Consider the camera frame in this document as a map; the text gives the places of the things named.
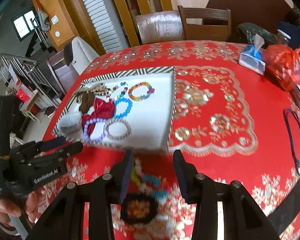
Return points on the dark brown side chair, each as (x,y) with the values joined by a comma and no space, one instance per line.
(64,75)

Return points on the white fluffy scrunchie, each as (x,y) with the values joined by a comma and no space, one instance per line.
(69,123)

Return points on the red satin bow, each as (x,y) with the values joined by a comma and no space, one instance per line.
(102,110)

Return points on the dark wooden chair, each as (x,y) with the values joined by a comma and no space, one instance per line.
(205,23)

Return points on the brown scrunchie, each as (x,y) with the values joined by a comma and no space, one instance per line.
(87,101)

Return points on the person left hand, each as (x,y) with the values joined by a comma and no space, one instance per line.
(9,208)

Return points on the metal stair railing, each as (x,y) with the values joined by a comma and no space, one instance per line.
(29,69)

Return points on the tissue pack in plastic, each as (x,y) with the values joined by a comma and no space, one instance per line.
(251,56)

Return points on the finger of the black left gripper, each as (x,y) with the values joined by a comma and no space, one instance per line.
(46,146)
(69,150)

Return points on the leopard print bow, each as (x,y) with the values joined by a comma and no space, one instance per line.
(99,89)

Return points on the window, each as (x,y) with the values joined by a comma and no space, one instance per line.
(24,23)

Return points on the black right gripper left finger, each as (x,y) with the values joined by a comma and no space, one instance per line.
(63,219)

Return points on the red plastic bag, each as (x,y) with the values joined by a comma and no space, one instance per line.
(283,63)

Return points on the black plastic bag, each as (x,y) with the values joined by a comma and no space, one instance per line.
(247,32)

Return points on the white louvered door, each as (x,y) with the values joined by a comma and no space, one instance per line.
(106,22)

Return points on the red floral tablecloth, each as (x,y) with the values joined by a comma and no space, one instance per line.
(227,120)

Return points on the striped white tray box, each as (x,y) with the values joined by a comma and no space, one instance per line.
(144,102)

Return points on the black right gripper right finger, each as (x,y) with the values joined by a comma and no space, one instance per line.
(243,218)

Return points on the navy blue cap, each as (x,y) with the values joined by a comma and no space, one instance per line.
(292,31)

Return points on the white jacket on chair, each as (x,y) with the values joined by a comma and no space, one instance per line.
(79,54)

